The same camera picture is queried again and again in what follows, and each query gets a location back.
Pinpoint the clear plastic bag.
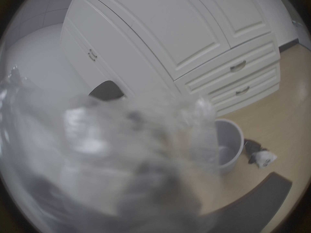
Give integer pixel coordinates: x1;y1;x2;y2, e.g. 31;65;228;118
0;67;219;233

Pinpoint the black plastic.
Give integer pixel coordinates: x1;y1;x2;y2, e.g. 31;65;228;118
244;139;262;164

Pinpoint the white trash bin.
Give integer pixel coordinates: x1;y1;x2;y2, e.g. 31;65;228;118
214;119;244;177

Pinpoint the white wardrobe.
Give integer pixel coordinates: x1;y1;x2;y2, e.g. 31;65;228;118
60;0;281;117

